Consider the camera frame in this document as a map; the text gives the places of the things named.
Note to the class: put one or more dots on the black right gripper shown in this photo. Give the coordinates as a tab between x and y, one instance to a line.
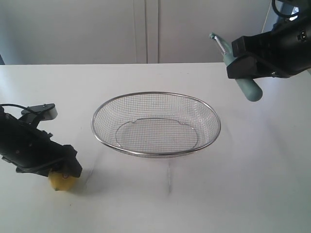
285	51

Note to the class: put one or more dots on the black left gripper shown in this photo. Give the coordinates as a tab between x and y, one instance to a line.
32	150

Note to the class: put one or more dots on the yellow lemon with sticker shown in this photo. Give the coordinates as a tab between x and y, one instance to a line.
60	181

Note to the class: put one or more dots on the teal handled peeler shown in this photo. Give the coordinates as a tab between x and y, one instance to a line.
248	86

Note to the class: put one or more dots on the white cabinet doors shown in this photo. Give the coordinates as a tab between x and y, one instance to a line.
125	31

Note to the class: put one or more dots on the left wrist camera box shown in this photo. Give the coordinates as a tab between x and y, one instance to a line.
47	111

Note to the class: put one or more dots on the oval metal wire mesh basket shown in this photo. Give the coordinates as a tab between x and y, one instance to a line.
156	124

